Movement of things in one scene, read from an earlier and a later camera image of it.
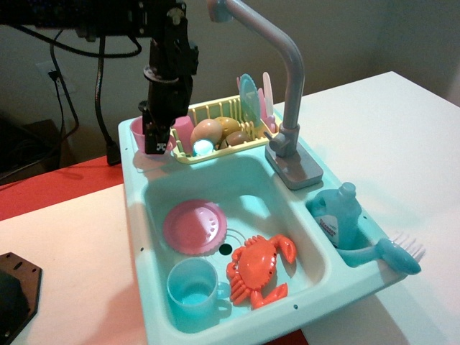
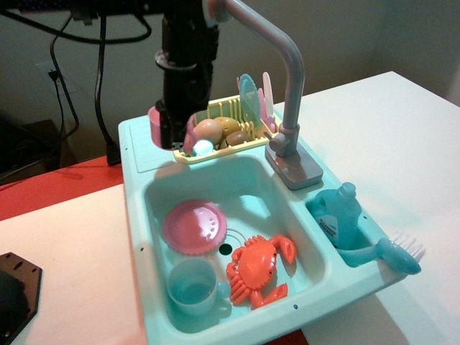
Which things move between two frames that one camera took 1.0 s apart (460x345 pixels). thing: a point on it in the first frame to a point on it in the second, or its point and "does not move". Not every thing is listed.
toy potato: x=228 y=126 does not move
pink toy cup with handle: x=136 y=126 to x=156 y=131
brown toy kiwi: x=233 y=138 does not move
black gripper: x=173 y=62 to x=190 y=42
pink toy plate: x=195 y=228 does not move
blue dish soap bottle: x=337 y=213 does not move
